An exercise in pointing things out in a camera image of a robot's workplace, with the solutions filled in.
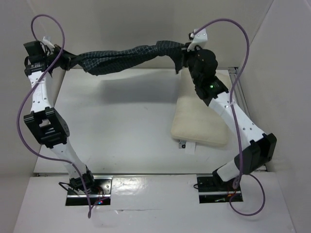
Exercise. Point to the aluminium rail frame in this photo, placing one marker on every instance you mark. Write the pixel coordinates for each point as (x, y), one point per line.
(238, 91)

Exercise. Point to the dark checked pillowcase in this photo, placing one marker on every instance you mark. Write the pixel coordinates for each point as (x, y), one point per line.
(112, 61)

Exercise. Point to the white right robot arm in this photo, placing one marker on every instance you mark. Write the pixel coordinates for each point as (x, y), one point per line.
(256, 148)

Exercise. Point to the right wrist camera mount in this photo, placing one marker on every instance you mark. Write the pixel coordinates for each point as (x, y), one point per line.
(197, 38)

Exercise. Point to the cream pillow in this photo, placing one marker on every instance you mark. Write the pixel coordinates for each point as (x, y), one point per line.
(194, 121)

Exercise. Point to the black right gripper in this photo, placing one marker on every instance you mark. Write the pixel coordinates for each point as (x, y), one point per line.
(185, 59)

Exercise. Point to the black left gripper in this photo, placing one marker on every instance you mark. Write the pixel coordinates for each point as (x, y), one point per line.
(68, 58)

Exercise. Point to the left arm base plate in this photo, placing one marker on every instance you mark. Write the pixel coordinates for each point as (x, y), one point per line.
(99, 194)

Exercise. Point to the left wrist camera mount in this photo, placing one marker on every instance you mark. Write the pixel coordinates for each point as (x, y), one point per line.
(46, 41)

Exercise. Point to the white pillow label tag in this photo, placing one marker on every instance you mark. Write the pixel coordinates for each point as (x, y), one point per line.
(187, 146)

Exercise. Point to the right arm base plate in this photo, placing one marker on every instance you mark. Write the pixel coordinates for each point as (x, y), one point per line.
(209, 192)

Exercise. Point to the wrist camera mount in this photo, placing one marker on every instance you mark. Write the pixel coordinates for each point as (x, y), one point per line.
(197, 38)
(46, 41)

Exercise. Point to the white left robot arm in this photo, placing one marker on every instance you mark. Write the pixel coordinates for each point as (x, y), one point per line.
(44, 122)

